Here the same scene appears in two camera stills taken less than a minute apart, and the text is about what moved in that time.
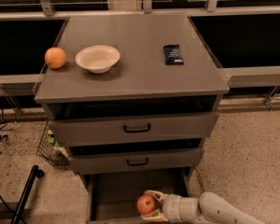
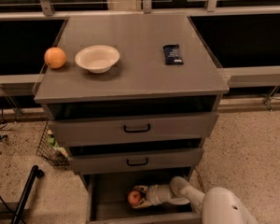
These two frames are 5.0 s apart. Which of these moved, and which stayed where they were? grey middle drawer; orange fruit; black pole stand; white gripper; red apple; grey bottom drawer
Moved: red apple; white gripper
Stayed: black pole stand; grey bottom drawer; orange fruit; grey middle drawer
